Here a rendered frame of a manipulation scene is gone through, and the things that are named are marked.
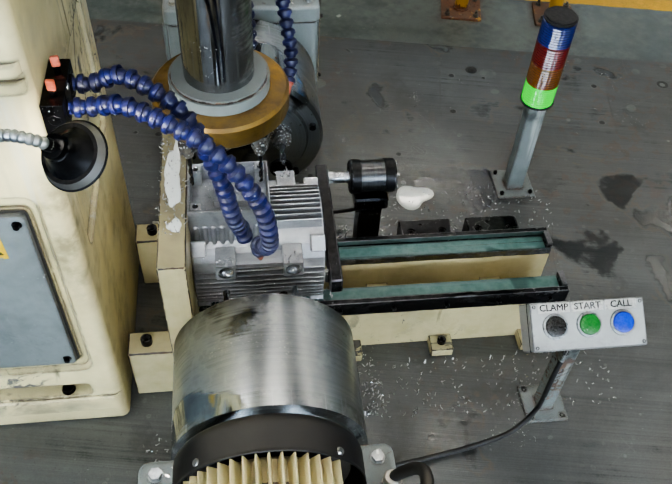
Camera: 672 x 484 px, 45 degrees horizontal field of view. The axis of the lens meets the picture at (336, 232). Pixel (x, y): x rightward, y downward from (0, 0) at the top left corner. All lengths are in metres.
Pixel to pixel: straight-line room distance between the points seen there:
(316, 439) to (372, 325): 0.68
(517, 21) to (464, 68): 1.67
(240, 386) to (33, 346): 0.36
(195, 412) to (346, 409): 0.18
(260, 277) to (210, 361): 0.25
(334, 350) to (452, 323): 0.43
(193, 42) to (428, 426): 0.74
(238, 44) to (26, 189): 0.30
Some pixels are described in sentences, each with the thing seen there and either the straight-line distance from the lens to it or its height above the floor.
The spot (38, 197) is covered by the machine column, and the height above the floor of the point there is 1.33.
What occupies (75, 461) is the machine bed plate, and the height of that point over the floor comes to 0.80.
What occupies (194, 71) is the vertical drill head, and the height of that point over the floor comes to 1.38.
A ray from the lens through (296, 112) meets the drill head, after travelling 1.40.
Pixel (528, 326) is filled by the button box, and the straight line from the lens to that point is 1.21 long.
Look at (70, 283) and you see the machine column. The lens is 1.11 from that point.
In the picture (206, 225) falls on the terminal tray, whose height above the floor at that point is 1.12.
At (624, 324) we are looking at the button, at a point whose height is 1.07.
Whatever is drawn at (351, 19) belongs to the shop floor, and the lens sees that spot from 3.57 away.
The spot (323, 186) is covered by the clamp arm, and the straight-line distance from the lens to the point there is 1.38.
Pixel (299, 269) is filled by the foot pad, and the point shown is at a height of 1.06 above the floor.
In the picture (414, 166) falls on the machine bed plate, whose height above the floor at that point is 0.80.
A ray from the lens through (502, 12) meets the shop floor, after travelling 3.73.
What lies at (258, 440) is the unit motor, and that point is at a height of 1.37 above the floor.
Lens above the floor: 2.02
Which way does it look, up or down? 49 degrees down
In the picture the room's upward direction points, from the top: 4 degrees clockwise
